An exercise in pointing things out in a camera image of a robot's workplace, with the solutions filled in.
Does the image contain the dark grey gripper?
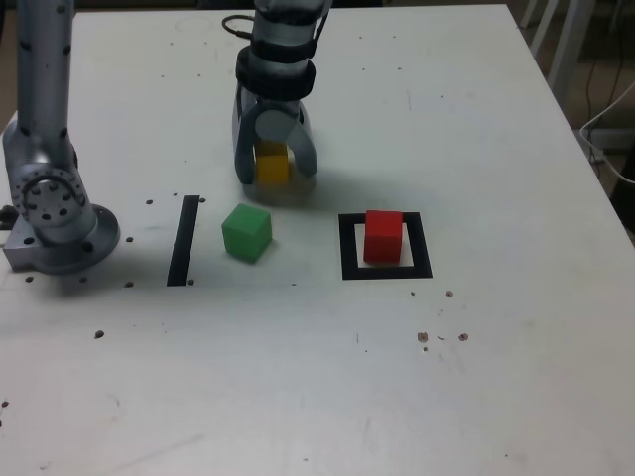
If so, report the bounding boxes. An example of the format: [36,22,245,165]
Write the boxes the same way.
[230,84,319,186]

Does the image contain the yellow cube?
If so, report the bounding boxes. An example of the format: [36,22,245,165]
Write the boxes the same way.
[253,141,292,187]

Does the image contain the green cube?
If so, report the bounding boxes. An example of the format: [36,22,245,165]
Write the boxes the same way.
[220,202,274,265]

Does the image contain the red cube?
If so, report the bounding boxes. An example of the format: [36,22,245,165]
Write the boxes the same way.
[363,209,404,265]

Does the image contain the black tape square outline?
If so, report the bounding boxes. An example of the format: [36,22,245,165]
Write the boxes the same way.
[337,211,434,282]

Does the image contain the black tape strip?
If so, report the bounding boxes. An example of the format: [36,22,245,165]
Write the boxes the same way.
[166,194,201,288]

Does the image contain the white furniture legs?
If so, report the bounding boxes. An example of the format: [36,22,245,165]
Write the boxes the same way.
[518,0,596,100]

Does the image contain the white box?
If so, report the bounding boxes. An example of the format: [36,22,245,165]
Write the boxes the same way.
[589,129,635,153]

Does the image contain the black cable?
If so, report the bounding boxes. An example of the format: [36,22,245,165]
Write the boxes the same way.
[584,61,622,123]

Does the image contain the white cable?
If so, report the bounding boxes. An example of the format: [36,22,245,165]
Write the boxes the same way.
[578,81,635,185]

